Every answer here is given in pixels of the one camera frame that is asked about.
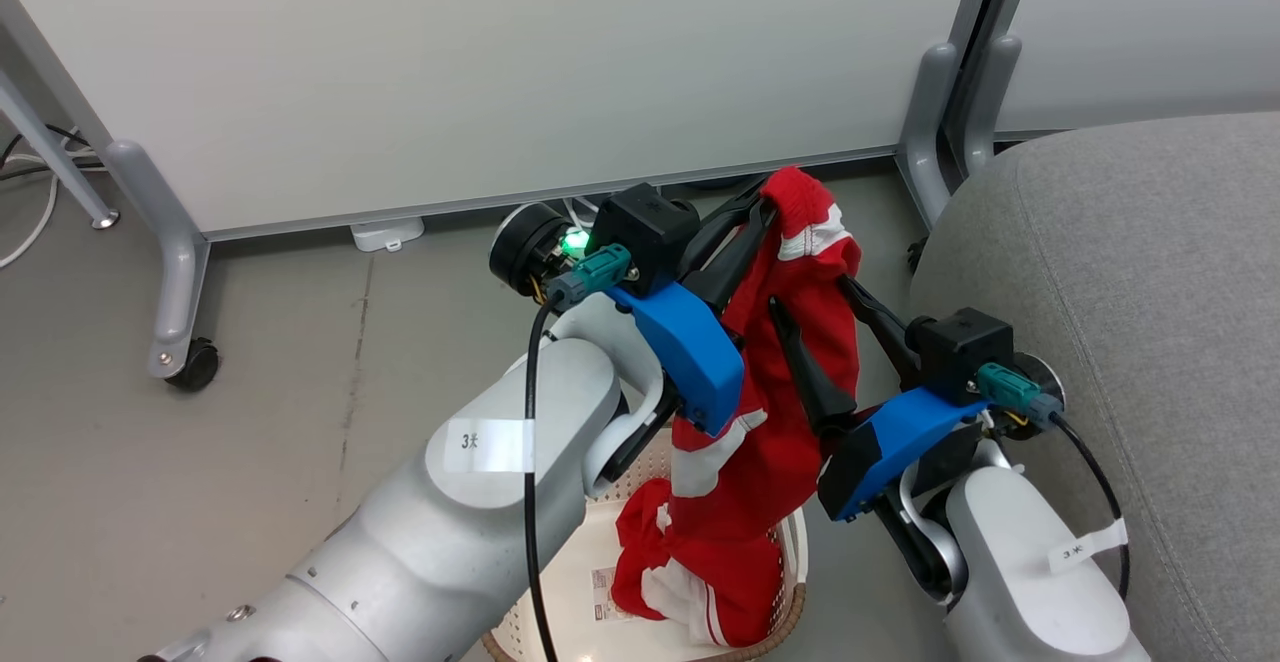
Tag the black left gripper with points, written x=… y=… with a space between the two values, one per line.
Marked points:
x=650 y=232

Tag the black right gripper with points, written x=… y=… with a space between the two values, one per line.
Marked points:
x=960 y=352

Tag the red white striped garment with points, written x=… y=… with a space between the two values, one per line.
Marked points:
x=780 y=472

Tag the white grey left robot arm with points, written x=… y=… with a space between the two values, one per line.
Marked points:
x=450 y=542

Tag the cream perforated laundry basket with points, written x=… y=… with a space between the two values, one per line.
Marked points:
x=575 y=552

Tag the printed label inside basket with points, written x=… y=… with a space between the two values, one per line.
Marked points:
x=605 y=594

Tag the small black caster wheel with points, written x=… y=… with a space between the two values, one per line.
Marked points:
x=916 y=254

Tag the grey curved partition foot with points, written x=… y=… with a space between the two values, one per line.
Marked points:
x=988 y=102
x=928 y=112

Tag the wide white partition panel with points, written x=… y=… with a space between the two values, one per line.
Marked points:
x=500 y=72

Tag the grey fabric ottoman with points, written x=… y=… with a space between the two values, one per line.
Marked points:
x=1150 y=292

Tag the white floor power box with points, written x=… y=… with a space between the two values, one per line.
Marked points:
x=388 y=234

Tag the grey partition leg with caster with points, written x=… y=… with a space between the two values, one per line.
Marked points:
x=178 y=262

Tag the thin grey diagonal pole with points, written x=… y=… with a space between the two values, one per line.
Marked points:
x=55 y=157

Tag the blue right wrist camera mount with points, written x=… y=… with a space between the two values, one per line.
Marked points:
x=890 y=442

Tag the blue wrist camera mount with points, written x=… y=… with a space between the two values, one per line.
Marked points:
x=690 y=352
x=890 y=442

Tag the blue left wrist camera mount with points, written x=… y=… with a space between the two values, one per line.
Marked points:
x=690 y=352

